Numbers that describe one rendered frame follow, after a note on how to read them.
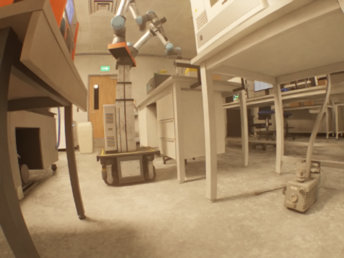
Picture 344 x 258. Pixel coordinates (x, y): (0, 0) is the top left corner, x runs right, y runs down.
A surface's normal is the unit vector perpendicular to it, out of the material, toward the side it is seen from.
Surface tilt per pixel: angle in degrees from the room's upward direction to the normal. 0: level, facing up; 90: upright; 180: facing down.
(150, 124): 90
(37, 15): 90
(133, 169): 90
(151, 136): 90
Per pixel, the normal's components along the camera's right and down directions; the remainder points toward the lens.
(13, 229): 0.37, 0.00
